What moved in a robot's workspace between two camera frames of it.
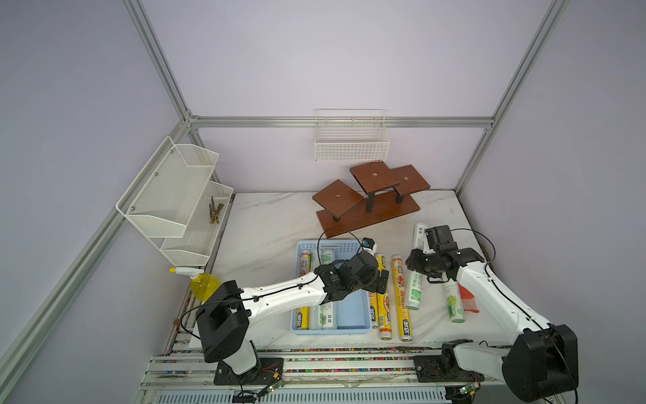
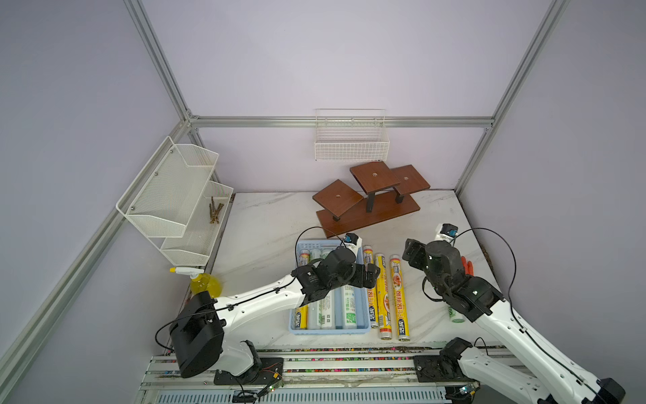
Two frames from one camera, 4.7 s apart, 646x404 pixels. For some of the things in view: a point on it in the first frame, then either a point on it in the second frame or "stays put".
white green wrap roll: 314,313 stays put
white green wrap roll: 416,280 → 349,307
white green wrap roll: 325,314 stays put
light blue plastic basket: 350,316 stays put
